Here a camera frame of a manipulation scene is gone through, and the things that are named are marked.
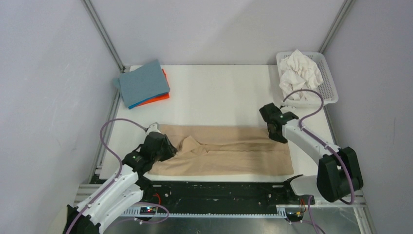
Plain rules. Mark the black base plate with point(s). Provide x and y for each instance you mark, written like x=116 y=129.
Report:
x=223 y=197

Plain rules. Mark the white plastic basket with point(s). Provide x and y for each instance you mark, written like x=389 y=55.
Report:
x=327 y=89

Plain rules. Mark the beige t shirt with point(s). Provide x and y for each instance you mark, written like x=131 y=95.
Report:
x=223 y=150

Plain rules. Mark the folded grey-blue t shirt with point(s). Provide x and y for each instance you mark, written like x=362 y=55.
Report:
x=142 y=84

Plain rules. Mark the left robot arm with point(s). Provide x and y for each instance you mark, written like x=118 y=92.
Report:
x=123 y=189

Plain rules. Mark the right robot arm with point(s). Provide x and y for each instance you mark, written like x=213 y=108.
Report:
x=339 y=175

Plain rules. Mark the white slotted cable duct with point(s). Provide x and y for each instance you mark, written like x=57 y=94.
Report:
x=137 y=211

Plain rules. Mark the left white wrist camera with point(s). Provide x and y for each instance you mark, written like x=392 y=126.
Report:
x=154 y=127

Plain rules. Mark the left aluminium frame post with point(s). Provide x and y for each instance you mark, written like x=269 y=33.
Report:
x=93 y=14

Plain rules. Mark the aluminium frame post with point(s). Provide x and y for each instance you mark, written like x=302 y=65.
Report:
x=93 y=14
x=336 y=25

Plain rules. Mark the crumpled white t shirt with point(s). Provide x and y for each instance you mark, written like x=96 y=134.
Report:
x=299 y=75

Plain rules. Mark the folded orange t shirt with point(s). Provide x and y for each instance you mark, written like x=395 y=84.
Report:
x=155 y=88

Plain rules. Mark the right aluminium frame post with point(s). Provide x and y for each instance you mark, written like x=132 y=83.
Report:
x=336 y=25

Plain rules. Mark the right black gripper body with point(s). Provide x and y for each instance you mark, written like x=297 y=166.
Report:
x=276 y=137

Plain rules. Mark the folded bright blue t shirt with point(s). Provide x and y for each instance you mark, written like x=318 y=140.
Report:
x=151 y=100

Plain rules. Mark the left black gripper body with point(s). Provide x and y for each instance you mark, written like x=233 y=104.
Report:
x=165 y=152

